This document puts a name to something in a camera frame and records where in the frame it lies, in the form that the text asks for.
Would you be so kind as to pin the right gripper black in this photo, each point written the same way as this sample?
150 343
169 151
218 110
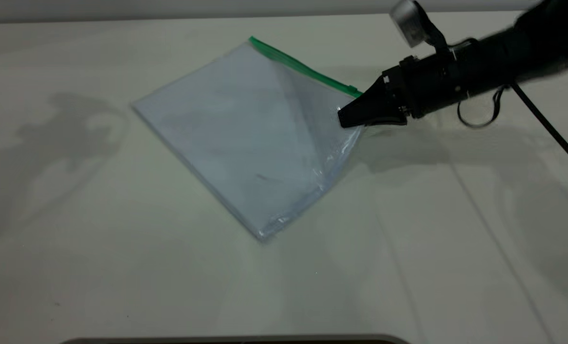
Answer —
422 86

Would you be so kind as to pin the green zipper slider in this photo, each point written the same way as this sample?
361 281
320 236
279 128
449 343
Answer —
353 90

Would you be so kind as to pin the clear plastic zip bag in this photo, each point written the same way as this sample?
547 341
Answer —
226 95

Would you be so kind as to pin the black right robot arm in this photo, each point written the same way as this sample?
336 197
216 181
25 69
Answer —
527 43

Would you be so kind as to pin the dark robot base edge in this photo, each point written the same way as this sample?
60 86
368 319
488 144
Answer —
236 340

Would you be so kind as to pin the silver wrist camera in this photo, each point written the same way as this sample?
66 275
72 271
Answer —
408 21

